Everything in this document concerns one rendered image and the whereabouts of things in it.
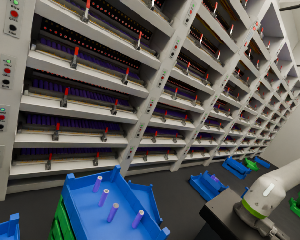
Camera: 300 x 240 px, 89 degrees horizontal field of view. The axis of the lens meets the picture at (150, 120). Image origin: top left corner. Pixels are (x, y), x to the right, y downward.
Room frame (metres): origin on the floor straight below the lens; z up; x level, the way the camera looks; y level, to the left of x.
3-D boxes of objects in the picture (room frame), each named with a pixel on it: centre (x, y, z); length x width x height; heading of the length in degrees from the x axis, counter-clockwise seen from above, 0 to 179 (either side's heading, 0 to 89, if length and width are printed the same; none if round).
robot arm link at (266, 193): (0.75, -0.73, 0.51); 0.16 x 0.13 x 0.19; 137
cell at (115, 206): (0.36, -0.01, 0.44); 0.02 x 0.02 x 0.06
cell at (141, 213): (0.38, -0.09, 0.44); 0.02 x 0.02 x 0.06
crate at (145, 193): (0.85, -0.18, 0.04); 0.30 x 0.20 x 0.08; 20
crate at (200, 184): (1.37, -0.80, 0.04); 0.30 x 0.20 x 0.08; 43
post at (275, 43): (2.03, -0.91, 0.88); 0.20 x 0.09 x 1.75; 43
